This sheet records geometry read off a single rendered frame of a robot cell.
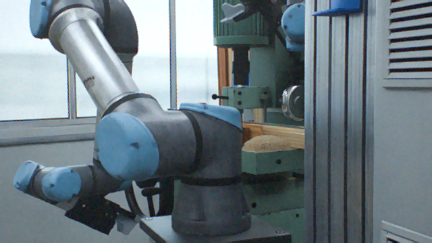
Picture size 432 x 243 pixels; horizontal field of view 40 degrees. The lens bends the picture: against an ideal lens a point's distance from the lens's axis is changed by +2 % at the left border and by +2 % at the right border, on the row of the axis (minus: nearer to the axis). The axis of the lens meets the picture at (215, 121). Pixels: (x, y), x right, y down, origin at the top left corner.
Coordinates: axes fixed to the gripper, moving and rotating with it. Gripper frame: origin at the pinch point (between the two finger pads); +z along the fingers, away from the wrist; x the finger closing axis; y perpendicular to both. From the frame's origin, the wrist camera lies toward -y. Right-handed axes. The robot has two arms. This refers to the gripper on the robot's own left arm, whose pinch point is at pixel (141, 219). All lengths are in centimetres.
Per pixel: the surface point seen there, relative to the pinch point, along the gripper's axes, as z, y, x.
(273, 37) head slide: 17, -68, -3
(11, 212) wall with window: 13, 21, -141
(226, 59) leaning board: 81, -103, -136
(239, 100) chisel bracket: 16.5, -45.5, -5.6
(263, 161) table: 14.6, -26.8, 20.7
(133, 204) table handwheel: 4.6, -3.2, -16.9
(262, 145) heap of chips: 13.4, -30.9, 19.1
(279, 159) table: 19.1, -29.6, 21.0
